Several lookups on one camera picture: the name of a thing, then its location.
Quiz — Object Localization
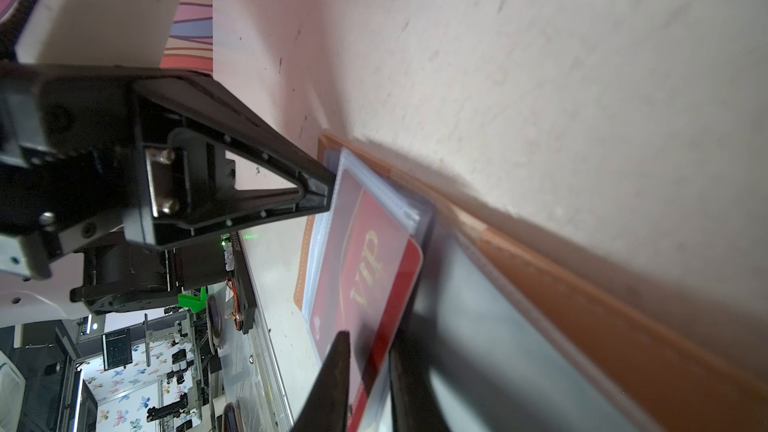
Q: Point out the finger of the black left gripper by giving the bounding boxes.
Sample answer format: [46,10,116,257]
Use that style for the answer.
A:
[123,73,336,249]

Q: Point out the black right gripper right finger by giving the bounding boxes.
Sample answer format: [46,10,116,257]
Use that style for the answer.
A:
[389,336,450,432]

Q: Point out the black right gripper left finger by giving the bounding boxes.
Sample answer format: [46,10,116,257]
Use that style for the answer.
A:
[292,331,351,432]

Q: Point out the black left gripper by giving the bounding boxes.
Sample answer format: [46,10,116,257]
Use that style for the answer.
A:
[1,62,144,279]

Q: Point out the brown leather card holder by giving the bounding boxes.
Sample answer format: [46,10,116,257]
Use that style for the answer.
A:
[317,133,767,431]

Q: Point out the red VIP card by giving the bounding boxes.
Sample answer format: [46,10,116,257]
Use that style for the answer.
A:
[309,171,423,431]

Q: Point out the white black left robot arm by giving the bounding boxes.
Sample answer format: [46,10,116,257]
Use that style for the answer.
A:
[1,62,335,324]

